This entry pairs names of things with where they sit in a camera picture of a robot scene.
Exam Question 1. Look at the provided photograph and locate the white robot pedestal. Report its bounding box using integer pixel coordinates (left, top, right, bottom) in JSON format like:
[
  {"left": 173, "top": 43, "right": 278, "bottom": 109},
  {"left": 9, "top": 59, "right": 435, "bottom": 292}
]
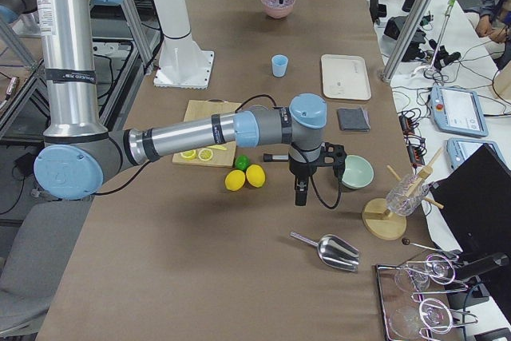
[{"left": 153, "top": 0, "right": 214, "bottom": 89}]

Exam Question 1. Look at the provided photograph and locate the light blue plastic cup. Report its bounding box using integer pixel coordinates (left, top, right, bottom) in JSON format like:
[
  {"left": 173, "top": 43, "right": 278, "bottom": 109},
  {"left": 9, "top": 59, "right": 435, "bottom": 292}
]
[{"left": 271, "top": 54, "right": 288, "bottom": 77}]

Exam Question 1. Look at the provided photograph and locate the black wooden glass tray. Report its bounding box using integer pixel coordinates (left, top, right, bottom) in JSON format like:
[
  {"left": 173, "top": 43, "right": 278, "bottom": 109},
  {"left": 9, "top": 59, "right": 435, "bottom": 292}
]
[{"left": 374, "top": 264, "right": 467, "bottom": 340}]

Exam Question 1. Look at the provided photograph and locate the aluminium frame post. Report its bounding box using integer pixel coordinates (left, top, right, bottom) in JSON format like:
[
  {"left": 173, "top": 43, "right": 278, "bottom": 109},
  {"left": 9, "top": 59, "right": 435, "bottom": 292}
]
[{"left": 381, "top": 0, "right": 431, "bottom": 83}]

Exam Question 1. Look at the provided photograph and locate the grey folded cloth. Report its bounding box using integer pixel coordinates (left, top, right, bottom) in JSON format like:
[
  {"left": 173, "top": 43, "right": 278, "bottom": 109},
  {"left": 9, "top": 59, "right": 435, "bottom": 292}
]
[{"left": 337, "top": 107, "right": 370, "bottom": 132}]

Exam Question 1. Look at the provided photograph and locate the black monitor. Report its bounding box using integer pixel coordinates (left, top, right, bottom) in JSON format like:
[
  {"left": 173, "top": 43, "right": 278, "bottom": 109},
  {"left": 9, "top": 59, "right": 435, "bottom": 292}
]
[{"left": 430, "top": 145, "right": 510, "bottom": 256}]

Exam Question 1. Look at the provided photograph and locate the green lime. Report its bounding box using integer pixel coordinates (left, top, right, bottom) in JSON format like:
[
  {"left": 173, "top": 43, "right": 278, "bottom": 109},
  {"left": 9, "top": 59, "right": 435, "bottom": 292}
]
[{"left": 235, "top": 155, "right": 251, "bottom": 172}]

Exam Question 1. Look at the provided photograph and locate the yellow plastic knife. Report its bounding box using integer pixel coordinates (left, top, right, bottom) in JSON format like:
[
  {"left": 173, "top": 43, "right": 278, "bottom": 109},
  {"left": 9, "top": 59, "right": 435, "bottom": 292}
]
[{"left": 208, "top": 145, "right": 228, "bottom": 151}]

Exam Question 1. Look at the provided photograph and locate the cream rabbit tray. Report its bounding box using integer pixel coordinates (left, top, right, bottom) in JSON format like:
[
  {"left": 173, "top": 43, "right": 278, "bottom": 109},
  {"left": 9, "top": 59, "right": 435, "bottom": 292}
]
[{"left": 321, "top": 54, "right": 371, "bottom": 101}]

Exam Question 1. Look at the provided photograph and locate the blue teach pendant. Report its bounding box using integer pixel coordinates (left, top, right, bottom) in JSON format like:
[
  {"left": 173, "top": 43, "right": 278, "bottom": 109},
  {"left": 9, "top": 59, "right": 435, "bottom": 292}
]
[
  {"left": 446, "top": 138, "right": 505, "bottom": 170},
  {"left": 430, "top": 85, "right": 489, "bottom": 137}
]

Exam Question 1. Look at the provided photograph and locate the mint green bowl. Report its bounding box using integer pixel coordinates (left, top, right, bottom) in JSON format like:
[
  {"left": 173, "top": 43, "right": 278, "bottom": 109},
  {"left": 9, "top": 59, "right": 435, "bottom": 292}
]
[{"left": 342, "top": 155, "right": 374, "bottom": 189}]

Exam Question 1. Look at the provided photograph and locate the steel ice scoop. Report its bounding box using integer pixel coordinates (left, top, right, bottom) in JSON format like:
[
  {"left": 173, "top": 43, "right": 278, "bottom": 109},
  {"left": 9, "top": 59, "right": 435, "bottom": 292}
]
[{"left": 290, "top": 232, "right": 360, "bottom": 272}]

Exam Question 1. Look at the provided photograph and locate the clear glass on stand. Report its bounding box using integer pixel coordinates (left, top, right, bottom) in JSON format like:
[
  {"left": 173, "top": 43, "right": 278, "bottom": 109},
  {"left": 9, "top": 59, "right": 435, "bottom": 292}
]
[{"left": 386, "top": 174, "right": 429, "bottom": 216}]

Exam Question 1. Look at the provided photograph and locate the wooden cutting board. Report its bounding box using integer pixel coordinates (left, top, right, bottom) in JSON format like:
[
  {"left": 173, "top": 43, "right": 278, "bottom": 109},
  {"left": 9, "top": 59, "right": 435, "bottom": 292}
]
[{"left": 172, "top": 100, "right": 240, "bottom": 168}]

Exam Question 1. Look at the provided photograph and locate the clear wine glass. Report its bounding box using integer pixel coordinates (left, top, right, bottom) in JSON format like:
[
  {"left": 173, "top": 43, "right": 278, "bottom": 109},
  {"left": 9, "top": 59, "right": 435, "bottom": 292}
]
[
  {"left": 387, "top": 298, "right": 478, "bottom": 340},
  {"left": 394, "top": 254, "right": 455, "bottom": 293}
]

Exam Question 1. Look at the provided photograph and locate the steel muddler black tip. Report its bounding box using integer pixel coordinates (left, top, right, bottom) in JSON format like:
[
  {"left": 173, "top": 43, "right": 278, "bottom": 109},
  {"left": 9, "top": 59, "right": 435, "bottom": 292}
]
[{"left": 263, "top": 153, "right": 289, "bottom": 162}]

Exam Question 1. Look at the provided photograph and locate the lemon slice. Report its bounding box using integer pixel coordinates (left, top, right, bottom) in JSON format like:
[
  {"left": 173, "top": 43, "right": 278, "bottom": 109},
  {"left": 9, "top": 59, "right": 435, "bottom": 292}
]
[
  {"left": 197, "top": 148, "right": 214, "bottom": 161},
  {"left": 180, "top": 149, "right": 197, "bottom": 161}
]

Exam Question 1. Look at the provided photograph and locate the pink bowl of ice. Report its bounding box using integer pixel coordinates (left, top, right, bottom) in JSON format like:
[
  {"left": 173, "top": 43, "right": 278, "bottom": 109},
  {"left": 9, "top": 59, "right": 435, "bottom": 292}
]
[{"left": 260, "top": 0, "right": 295, "bottom": 19}]

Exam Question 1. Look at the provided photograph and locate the yellow lemon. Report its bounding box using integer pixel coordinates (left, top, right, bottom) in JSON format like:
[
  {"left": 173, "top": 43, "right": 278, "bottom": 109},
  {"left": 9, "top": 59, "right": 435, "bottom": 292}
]
[
  {"left": 224, "top": 169, "right": 246, "bottom": 192},
  {"left": 245, "top": 165, "right": 266, "bottom": 188}
]

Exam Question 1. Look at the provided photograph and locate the wooden cup tree stand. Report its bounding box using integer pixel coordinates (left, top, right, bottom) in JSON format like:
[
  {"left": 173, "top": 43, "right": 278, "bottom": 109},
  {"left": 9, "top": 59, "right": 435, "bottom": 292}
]
[{"left": 362, "top": 148, "right": 444, "bottom": 240}]

